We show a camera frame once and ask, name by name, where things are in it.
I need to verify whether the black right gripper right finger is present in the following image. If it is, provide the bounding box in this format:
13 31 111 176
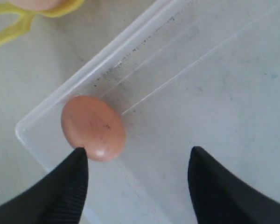
188 146 280 224

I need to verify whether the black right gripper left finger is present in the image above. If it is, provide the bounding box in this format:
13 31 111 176
0 148 88 224

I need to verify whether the brown egg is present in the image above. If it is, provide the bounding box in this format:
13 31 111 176
9 0 64 11
61 96 126 162

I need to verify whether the brown egg front bottom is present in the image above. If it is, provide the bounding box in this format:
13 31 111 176
61 96 126 162

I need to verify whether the clear plastic bin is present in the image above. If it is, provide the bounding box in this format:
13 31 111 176
16 0 280 224

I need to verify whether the yellow plastic egg tray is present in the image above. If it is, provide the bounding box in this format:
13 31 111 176
0 0 84 46

